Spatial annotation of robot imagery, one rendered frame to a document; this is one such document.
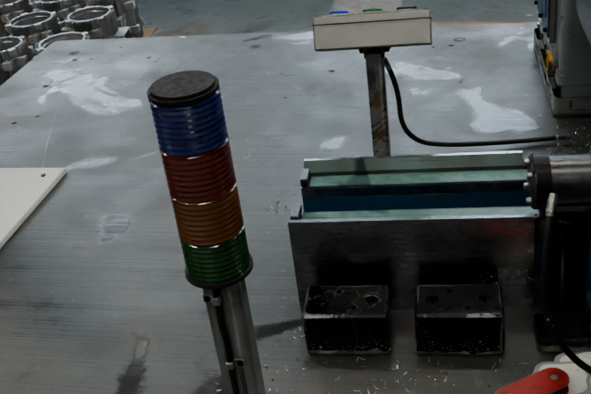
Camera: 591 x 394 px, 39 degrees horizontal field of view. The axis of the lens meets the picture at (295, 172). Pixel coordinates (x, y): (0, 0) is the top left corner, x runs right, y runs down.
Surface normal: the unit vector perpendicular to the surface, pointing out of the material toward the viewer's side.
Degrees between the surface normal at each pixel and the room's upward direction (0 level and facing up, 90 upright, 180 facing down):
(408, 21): 67
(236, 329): 90
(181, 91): 0
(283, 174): 0
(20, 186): 0
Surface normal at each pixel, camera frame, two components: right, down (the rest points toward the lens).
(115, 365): -0.12, -0.86
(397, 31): -0.17, 0.13
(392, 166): -0.18, -0.25
